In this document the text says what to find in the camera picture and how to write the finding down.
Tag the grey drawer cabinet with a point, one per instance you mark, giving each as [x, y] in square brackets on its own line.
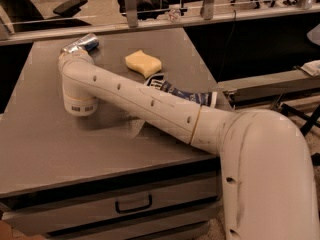
[60, 175]

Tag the blue chip bag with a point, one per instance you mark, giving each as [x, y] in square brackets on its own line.
[158, 82]

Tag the silver blue redbull can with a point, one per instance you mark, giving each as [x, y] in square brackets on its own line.
[86, 43]

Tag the black office chair left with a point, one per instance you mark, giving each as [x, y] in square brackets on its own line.
[25, 16]

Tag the black drawer handle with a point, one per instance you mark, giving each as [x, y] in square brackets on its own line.
[133, 203]

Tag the yellow sponge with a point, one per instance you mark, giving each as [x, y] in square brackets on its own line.
[143, 63]

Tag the grey metal rail frame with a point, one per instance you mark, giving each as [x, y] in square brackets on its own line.
[118, 16]

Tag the grey low bench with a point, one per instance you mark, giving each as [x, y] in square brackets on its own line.
[252, 88]

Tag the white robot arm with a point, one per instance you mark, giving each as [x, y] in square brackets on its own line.
[269, 190]

